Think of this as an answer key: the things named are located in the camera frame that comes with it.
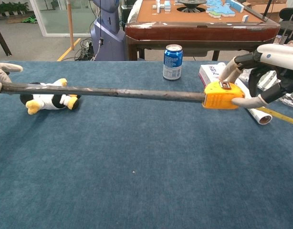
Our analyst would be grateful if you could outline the dark table leg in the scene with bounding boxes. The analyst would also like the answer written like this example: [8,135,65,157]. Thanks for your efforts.
[0,21,12,57]

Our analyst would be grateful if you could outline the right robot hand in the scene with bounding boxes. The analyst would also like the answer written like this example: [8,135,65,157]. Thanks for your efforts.
[218,43,293,110]

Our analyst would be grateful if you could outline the black floor cables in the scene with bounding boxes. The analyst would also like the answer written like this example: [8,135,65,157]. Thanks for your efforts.
[74,37,94,62]

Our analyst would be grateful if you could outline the pink white toothpaste box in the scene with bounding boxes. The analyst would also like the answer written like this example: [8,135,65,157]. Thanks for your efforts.
[198,63,227,88]

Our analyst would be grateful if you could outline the wooden pole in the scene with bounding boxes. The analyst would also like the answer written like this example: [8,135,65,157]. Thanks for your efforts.
[66,0,75,51]

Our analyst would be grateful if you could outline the clear plastic cover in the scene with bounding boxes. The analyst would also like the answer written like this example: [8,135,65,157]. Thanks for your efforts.
[126,0,144,24]

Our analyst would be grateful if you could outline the stacked mahjong tile cluster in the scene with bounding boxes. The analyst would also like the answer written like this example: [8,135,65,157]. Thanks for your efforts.
[152,0,172,13]

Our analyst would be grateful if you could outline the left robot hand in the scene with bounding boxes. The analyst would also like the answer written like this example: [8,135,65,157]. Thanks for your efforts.
[0,62,23,98]

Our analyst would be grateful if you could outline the potted green plants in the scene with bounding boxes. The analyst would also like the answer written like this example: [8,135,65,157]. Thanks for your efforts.
[0,1,30,17]

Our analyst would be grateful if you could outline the black office chair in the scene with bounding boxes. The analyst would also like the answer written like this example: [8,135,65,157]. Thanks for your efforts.
[270,8,293,46]

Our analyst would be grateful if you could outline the blue mahjong tile pile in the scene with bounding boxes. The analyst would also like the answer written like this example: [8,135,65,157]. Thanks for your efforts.
[205,0,245,19]

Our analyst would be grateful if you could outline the yellow tape measure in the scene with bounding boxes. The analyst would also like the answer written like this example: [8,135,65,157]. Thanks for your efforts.
[0,80,293,127]

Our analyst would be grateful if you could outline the brown mahjong table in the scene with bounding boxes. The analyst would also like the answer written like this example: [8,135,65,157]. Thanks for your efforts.
[125,0,281,62]

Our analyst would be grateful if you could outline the penguin plush toy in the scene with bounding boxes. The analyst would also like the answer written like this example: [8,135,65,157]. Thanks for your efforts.
[19,78,82,115]

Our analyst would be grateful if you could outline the green fabric item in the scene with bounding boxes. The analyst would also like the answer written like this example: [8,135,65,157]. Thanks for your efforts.
[21,15,39,24]

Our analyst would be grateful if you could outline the purple robot base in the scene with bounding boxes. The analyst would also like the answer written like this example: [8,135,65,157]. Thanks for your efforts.
[90,0,126,62]

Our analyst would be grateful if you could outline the blue drink can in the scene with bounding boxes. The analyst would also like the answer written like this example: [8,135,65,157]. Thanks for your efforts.
[162,44,184,81]

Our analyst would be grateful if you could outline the glass partition white frame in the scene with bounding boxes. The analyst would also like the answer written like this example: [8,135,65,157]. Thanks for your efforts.
[29,0,99,38]

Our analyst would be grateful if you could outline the striped cloth in plastic bag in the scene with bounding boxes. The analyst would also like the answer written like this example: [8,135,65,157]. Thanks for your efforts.
[235,69,293,110]

